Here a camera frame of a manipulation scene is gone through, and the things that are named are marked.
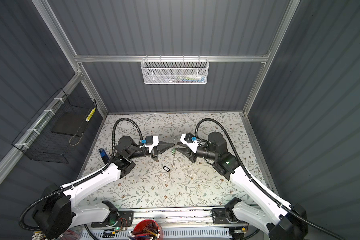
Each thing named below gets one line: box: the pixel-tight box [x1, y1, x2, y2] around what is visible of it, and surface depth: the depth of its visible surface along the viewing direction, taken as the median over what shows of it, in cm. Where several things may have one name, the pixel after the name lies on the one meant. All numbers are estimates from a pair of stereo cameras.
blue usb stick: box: [98, 148, 110, 165], surface depth 98 cm
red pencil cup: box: [129, 219, 164, 240], surface depth 62 cm
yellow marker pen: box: [85, 107, 96, 122], surface depth 83 cm
